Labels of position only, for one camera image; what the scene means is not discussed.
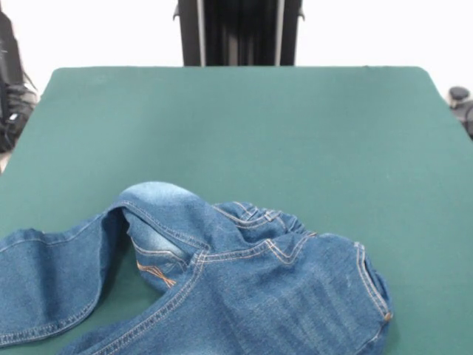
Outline blue denim jeans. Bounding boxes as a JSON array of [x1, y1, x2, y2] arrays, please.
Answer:
[[0, 180, 395, 355]]

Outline dark green table cloth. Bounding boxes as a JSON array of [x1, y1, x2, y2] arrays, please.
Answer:
[[0, 65, 473, 355]]

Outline black round-topped device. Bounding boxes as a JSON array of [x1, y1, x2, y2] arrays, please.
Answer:
[[449, 86, 473, 141]]

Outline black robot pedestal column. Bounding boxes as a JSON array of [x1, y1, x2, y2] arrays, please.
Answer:
[[172, 0, 307, 67]]

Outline black equipment with cables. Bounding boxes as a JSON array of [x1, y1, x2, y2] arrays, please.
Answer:
[[0, 83, 40, 155]]

